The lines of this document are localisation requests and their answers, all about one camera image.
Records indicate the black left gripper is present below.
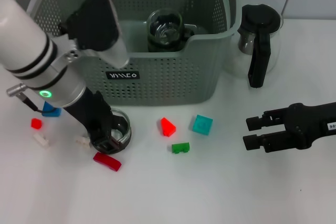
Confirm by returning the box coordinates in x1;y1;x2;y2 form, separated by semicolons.
64;90;124;154

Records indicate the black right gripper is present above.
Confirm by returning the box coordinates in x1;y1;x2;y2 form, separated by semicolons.
243;101;336;153

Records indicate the grey perforated plastic storage bin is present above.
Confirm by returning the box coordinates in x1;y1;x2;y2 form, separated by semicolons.
10;0;242;106

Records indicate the dark red curved toy brick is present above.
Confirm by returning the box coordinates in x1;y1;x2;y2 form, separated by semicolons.
93;152;122;172

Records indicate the white toy brick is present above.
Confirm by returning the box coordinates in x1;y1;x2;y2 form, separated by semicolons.
75;136;91;149
33;132;52;149

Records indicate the orange-red sloped toy brick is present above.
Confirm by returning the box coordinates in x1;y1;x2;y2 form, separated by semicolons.
160;116;177;137

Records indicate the blue square toy brick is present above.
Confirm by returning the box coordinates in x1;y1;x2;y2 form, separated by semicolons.
41;101;62;118

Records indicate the teal square toy brick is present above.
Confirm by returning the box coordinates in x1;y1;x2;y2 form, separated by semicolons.
192;114;214;136

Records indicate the green toy brick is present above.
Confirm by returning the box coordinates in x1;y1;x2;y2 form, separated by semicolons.
171;142;191;154

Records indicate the small red toy brick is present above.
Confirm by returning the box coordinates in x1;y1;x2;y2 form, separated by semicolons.
30;118;43;130

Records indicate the glass coffee pot black handle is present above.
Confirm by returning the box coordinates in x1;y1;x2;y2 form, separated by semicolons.
223;3;284;89

